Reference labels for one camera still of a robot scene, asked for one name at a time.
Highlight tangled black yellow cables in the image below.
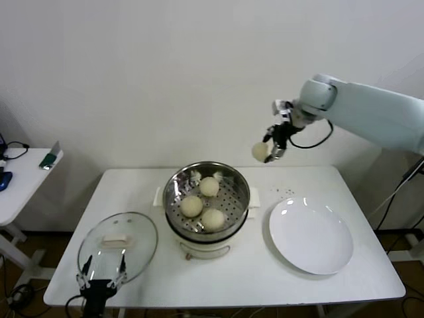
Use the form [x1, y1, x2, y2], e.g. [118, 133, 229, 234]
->
[0, 254, 50, 318]

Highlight white steamed baozi bun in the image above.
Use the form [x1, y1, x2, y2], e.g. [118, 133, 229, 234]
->
[251, 141, 271, 163]
[201, 208, 226, 233]
[180, 195, 203, 219]
[199, 176, 221, 197]

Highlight glass lid with beige handle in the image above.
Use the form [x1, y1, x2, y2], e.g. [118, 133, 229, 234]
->
[78, 211, 159, 288]

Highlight white side table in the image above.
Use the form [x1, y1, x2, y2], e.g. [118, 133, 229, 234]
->
[0, 147, 64, 299]

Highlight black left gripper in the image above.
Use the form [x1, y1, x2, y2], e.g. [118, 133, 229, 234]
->
[75, 253, 129, 318]

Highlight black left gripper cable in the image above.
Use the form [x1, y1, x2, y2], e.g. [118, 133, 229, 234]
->
[65, 294, 87, 318]

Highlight white wall cable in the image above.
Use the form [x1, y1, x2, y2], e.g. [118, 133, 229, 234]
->
[366, 180, 407, 221]

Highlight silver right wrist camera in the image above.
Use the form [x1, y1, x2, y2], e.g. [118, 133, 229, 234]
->
[272, 99, 295, 122]

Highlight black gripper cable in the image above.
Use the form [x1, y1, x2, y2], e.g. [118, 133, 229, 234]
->
[65, 294, 87, 318]
[288, 119, 334, 149]

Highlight white stand base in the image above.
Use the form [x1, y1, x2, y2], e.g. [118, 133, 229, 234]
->
[387, 231, 424, 264]

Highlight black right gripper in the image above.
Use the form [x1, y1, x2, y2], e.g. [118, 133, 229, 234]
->
[262, 121, 301, 164]

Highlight black power plug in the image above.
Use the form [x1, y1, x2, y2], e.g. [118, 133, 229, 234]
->
[401, 158, 424, 182]

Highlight stainless steel steamer basket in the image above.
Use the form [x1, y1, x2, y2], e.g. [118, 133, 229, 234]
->
[163, 161, 251, 242]

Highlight white round plate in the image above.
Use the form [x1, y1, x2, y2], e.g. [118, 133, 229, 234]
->
[268, 197, 354, 275]

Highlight black wall cable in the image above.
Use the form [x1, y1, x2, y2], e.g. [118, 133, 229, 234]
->
[376, 184, 407, 233]

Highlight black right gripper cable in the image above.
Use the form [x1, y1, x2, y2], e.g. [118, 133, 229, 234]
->
[288, 119, 334, 149]

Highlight black cable with plug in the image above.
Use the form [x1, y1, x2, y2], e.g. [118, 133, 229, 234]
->
[2, 141, 30, 162]

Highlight blue object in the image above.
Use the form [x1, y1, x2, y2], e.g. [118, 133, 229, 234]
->
[0, 171, 13, 193]

